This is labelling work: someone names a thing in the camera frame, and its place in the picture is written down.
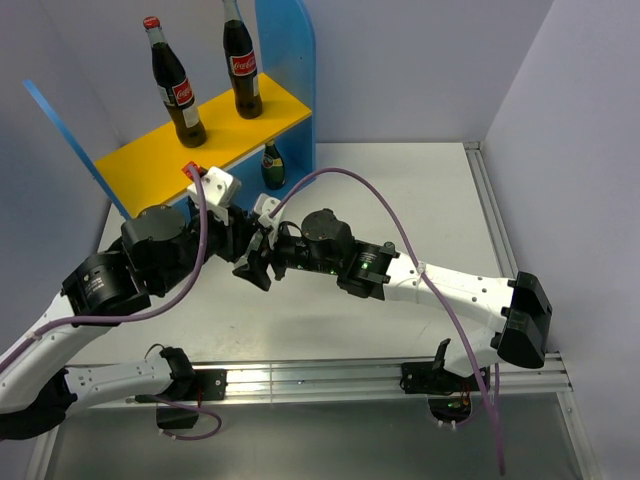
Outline cola bottle without cap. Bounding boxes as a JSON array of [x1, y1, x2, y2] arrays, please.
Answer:
[[223, 1, 262, 119]]

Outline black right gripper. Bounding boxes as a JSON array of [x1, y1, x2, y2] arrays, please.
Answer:
[[233, 220, 340, 292]]

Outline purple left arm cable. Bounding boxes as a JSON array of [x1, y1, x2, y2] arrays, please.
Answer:
[[0, 167, 224, 441]]

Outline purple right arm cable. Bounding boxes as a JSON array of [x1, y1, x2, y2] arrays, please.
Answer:
[[269, 167, 507, 476]]

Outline blue and yellow shelf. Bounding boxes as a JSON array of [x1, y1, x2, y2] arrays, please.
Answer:
[[23, 1, 316, 218]]

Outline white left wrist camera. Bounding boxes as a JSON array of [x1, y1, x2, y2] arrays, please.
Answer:
[[182, 162, 242, 226]]

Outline aluminium table edge rail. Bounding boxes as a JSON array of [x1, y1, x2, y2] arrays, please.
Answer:
[[463, 142, 518, 278]]

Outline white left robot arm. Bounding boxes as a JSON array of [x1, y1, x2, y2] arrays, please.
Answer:
[[1, 205, 258, 440]]

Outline green Perrier glass bottle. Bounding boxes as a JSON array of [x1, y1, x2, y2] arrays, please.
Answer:
[[261, 140, 286, 190]]

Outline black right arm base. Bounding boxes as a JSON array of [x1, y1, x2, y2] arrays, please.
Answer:
[[399, 361, 483, 429]]

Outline cola bottle with red cap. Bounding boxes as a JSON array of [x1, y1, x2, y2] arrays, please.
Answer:
[[143, 16, 207, 148]]

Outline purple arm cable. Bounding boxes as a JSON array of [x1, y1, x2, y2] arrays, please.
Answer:
[[269, 167, 507, 476], [0, 167, 224, 441]]

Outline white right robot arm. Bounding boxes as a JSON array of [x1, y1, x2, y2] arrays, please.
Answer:
[[233, 209, 552, 390]]

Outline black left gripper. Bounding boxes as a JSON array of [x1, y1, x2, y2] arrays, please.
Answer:
[[153, 201, 258, 293]]

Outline aluminium front mounting rail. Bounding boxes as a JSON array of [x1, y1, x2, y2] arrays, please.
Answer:
[[194, 353, 573, 406]]

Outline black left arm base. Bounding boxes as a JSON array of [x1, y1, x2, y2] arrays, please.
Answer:
[[155, 369, 227, 431]]

